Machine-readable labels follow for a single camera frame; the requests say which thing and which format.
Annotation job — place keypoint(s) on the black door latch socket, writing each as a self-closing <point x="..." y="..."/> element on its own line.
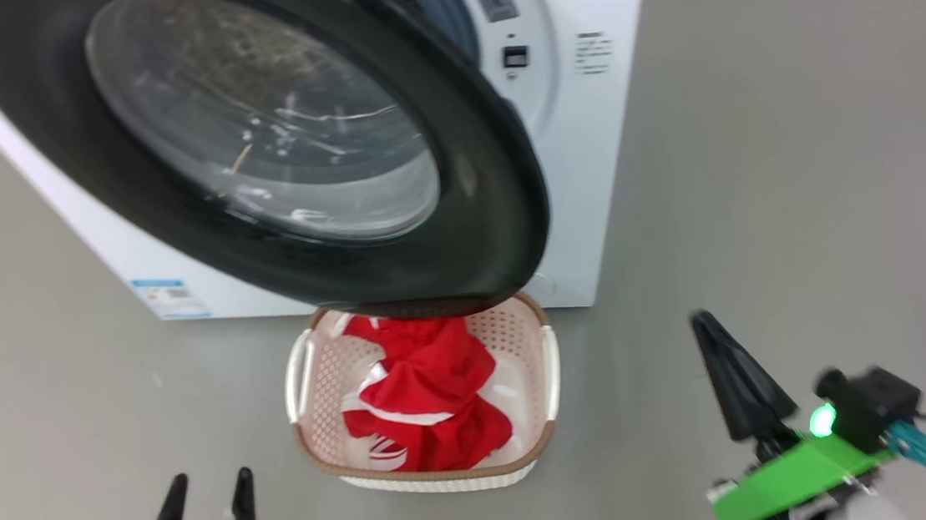
<point x="516" y="56"/>

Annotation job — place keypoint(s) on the cream perforated basket brown rim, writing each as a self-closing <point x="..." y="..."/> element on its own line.
<point x="317" y="407"/>

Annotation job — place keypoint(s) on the grey rubber door gasket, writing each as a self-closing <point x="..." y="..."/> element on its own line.
<point x="440" y="2"/>

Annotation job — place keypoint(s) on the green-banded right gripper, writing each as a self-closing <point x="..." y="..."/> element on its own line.
<point x="792" y="478"/>

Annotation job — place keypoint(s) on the red garment with white trim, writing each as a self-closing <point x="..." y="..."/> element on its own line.
<point x="445" y="442"/>

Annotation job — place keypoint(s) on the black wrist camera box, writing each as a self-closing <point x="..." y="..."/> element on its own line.
<point x="878" y="404"/>

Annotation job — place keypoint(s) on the round drain filter cover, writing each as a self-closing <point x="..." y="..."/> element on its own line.
<point x="545" y="285"/>

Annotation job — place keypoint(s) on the blue energy label sticker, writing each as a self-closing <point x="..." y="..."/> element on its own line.
<point x="171" y="299"/>

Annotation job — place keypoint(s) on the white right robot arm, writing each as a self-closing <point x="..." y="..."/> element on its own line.
<point x="866" y="511"/>

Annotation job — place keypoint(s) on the printed warning text label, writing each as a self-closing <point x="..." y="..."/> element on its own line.
<point x="593" y="52"/>

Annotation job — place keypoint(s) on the white front-load washing machine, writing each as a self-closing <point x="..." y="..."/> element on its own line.
<point x="596" y="156"/>

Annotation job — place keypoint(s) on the plain red garment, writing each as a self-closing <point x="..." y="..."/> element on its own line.
<point x="430" y="363"/>

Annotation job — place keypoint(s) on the glass washing machine door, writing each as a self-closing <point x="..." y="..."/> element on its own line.
<point x="477" y="233"/>

